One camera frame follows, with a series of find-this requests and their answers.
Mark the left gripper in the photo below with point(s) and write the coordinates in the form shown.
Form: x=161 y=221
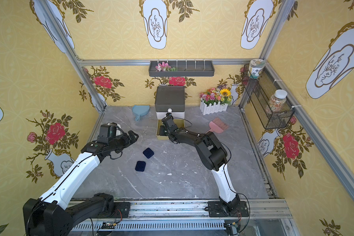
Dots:
x=125 y=139

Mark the grey wall shelf tray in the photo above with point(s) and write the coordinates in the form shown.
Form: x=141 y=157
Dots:
x=185 y=68

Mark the glass jar white lid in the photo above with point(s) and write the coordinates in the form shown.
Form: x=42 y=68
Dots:
x=276 y=101

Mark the blue dustpan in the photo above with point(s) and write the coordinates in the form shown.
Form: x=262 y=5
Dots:
x=140 y=111

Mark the black wire basket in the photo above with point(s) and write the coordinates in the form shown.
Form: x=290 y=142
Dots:
x=258 y=93

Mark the navy brooch box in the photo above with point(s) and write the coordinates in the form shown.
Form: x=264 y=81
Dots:
x=140 y=166
x=148 y=153

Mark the flowers in white fence planter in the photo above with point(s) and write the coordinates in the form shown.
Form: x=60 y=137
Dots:
x=215 y=100

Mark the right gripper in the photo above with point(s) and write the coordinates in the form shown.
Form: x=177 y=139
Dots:
x=168 y=124

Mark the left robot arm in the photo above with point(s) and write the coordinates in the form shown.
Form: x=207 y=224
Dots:
x=50 y=214

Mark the small circuit board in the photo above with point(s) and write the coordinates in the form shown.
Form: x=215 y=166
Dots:
x=108 y=225

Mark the pink flowers on shelf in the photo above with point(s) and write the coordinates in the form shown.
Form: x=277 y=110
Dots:
x=164 y=67

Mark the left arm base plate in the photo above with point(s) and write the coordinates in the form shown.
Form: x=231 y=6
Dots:
x=121 y=210

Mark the three-drawer storage cabinet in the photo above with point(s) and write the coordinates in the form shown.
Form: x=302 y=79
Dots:
x=169 y=99

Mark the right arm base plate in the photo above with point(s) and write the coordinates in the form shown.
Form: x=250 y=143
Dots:
x=220 y=209

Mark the jar with patterned lid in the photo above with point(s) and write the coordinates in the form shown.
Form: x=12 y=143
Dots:
x=255 y=68

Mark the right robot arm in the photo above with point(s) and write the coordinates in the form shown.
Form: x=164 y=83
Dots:
x=212 y=154

